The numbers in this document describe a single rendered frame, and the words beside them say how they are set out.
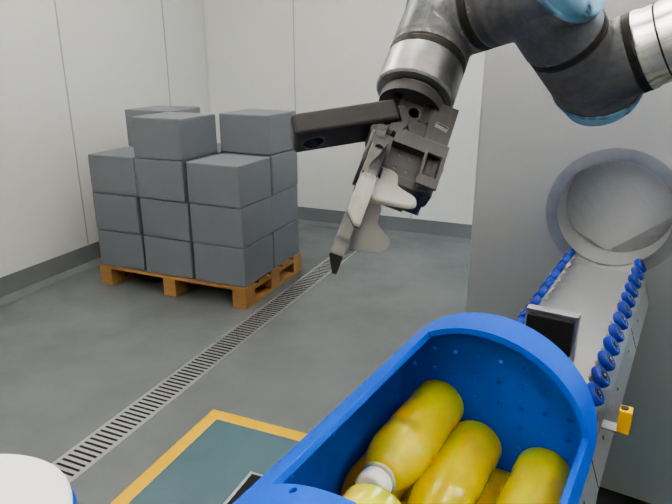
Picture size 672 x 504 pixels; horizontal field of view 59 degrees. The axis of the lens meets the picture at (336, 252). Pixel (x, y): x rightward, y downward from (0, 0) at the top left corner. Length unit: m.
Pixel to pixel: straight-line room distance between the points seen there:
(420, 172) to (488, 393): 0.37
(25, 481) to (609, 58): 0.87
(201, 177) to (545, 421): 3.17
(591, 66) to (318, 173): 5.03
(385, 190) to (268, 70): 5.26
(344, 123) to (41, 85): 4.12
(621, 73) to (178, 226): 3.49
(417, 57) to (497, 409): 0.48
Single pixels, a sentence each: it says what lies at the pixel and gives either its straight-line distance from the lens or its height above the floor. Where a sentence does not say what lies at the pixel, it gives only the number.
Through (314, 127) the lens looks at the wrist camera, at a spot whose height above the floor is 1.49.
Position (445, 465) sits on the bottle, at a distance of 0.76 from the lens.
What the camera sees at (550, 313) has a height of 1.08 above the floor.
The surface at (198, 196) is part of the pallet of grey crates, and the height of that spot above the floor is 0.72.
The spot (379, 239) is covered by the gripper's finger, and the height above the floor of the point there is 1.36.
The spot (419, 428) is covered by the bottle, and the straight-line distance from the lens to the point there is 0.74.
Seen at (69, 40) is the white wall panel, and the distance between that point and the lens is 4.88.
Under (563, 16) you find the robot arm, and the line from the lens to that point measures 0.66.
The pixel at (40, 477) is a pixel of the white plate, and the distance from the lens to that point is 0.92.
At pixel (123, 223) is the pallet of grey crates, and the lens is 4.28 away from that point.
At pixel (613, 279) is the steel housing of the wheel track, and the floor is 0.93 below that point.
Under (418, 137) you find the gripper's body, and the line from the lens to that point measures 0.62.
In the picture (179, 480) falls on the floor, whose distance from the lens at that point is 2.53.
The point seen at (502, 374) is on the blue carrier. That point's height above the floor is 1.15.
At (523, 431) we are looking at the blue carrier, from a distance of 0.88.
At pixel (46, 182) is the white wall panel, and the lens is 4.70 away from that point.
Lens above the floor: 1.56
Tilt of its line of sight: 18 degrees down
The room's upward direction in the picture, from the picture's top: straight up
